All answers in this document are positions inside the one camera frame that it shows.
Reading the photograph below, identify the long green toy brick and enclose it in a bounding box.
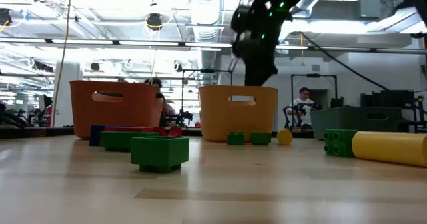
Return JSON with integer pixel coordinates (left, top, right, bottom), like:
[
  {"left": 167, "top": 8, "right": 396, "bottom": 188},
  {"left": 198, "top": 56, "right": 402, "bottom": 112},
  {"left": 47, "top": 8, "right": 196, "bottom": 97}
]
[{"left": 99, "top": 131, "right": 159, "bottom": 153}]

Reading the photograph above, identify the black gantry frame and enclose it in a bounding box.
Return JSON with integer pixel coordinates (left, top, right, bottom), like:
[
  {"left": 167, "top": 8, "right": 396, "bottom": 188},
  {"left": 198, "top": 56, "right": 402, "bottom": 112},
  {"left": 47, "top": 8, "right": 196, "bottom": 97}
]
[
  {"left": 181, "top": 68, "right": 234, "bottom": 128},
  {"left": 290, "top": 73, "right": 338, "bottom": 110}
]

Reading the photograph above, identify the yellow hanging pendant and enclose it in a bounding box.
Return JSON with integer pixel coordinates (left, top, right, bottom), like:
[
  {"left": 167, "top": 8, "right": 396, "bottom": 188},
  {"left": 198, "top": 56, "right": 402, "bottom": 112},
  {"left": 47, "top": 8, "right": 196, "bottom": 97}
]
[{"left": 299, "top": 33, "right": 307, "bottom": 67}]

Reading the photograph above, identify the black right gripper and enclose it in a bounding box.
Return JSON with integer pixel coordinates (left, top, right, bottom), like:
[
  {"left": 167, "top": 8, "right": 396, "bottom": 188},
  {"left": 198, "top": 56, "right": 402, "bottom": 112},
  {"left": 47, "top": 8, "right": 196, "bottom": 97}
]
[{"left": 232, "top": 0, "right": 294, "bottom": 87}]

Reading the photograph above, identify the teal plastic bin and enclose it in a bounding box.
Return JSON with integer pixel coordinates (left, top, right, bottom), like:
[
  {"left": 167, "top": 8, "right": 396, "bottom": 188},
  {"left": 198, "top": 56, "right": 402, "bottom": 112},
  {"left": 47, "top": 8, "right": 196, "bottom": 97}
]
[{"left": 310, "top": 106, "right": 404, "bottom": 141}]

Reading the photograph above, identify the blue toy brick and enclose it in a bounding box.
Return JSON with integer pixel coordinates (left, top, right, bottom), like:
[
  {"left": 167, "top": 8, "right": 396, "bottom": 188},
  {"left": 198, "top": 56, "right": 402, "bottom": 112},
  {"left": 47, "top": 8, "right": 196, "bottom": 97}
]
[{"left": 89, "top": 124, "right": 108, "bottom": 147}]

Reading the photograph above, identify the yellow extension cable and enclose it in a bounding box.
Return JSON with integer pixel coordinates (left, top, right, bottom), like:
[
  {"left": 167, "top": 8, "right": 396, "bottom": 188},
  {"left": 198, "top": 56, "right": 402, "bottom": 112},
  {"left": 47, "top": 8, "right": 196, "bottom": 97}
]
[{"left": 51, "top": 0, "right": 73, "bottom": 128}]

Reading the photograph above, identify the grey ceiling beam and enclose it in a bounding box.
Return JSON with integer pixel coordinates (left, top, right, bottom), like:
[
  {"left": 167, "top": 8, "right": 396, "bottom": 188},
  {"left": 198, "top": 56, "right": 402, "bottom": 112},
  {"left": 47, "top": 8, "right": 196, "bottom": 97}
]
[{"left": 275, "top": 45, "right": 427, "bottom": 55}]

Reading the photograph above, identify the black equipment rack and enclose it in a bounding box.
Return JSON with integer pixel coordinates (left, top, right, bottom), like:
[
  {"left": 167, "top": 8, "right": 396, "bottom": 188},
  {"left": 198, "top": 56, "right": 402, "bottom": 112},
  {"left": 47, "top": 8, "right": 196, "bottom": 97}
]
[{"left": 359, "top": 89, "right": 416, "bottom": 109}]

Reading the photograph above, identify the red arch block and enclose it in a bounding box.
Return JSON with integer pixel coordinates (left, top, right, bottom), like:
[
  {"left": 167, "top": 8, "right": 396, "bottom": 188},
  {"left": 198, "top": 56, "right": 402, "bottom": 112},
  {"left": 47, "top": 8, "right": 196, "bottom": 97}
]
[{"left": 153, "top": 126, "right": 183, "bottom": 138}]

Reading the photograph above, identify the silver ventilation duct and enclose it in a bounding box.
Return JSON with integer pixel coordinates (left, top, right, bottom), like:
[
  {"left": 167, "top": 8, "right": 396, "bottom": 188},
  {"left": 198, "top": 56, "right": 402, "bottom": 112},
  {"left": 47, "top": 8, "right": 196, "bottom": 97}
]
[{"left": 186, "top": 0, "right": 222, "bottom": 85}]

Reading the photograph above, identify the grey rectangular duct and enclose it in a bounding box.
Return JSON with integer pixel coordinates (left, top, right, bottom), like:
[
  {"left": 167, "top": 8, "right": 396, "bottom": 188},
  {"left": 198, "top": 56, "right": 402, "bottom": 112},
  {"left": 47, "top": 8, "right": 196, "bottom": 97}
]
[{"left": 290, "top": 0, "right": 381, "bottom": 21}]

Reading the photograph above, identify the person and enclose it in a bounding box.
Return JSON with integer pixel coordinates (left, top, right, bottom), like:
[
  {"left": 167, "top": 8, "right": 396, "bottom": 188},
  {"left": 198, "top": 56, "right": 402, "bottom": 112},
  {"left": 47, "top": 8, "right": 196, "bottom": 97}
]
[
  {"left": 287, "top": 86, "right": 323, "bottom": 131},
  {"left": 143, "top": 77, "right": 177, "bottom": 127}
]

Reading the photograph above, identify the long ceiling light strip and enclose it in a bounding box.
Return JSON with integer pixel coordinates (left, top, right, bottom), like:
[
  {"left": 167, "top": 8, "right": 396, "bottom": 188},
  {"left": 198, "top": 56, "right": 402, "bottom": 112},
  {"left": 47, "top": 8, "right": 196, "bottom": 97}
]
[{"left": 0, "top": 38, "right": 234, "bottom": 49}]

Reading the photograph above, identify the large orange plastic bin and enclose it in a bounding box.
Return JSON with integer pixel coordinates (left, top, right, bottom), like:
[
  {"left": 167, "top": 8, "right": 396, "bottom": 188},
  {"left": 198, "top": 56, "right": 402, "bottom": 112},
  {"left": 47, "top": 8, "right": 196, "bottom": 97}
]
[{"left": 69, "top": 80, "right": 165, "bottom": 141}]

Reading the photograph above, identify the green square toy brick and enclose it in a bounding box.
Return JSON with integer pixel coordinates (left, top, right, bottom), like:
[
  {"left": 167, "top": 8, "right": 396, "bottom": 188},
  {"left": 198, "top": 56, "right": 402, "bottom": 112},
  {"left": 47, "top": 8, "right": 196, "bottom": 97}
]
[
  {"left": 130, "top": 136, "right": 190, "bottom": 174},
  {"left": 324, "top": 129, "right": 358, "bottom": 159},
  {"left": 227, "top": 131, "right": 246, "bottom": 146},
  {"left": 250, "top": 131, "right": 272, "bottom": 146}
]

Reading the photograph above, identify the yellow plastic bin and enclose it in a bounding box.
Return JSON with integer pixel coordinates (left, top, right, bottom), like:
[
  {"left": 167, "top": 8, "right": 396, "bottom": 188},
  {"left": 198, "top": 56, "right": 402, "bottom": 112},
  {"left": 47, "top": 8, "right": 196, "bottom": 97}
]
[{"left": 198, "top": 85, "right": 279, "bottom": 143}]

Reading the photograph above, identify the yellow cylinder block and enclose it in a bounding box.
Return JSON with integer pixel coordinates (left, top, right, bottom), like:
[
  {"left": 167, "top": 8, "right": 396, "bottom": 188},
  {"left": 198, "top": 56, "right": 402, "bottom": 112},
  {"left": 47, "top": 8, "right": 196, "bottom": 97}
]
[
  {"left": 352, "top": 131, "right": 427, "bottom": 169},
  {"left": 276, "top": 129, "right": 294, "bottom": 147}
]

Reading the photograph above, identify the black hanging cable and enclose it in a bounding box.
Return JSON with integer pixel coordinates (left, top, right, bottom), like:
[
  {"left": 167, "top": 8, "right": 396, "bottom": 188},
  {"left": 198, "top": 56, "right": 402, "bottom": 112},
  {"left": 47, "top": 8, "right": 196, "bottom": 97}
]
[{"left": 298, "top": 31, "right": 391, "bottom": 91}]

